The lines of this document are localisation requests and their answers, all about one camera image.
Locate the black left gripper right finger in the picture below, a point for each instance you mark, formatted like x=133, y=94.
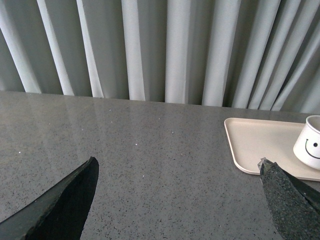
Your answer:
x=294, y=205

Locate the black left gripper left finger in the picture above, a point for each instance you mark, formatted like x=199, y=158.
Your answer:
x=58, y=214

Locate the white smiley mug black handle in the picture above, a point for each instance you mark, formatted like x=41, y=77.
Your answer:
x=307, y=145

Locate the cream rectangular tray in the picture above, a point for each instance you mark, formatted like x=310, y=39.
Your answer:
x=250, y=140

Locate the grey pleated curtain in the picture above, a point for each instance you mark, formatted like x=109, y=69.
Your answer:
x=249, y=54

